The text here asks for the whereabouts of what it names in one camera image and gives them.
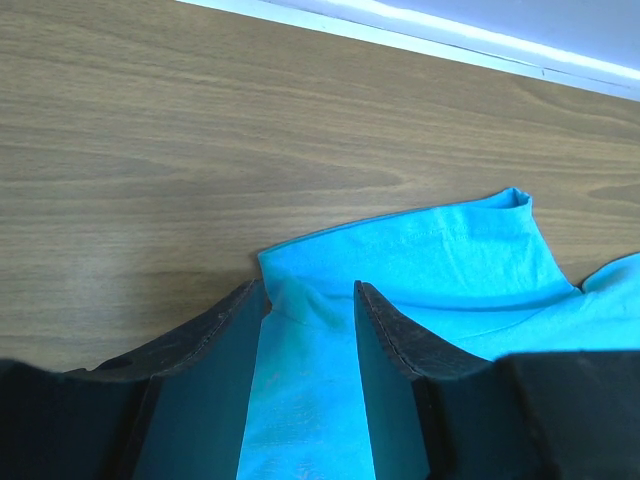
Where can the turquoise t shirt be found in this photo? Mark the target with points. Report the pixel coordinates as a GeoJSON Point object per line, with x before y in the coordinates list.
{"type": "Point", "coordinates": [479, 274]}

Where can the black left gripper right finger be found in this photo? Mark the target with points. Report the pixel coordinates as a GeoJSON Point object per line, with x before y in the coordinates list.
{"type": "Point", "coordinates": [435, 411]}

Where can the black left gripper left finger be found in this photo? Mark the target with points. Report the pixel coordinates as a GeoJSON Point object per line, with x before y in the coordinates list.
{"type": "Point", "coordinates": [173, 408]}

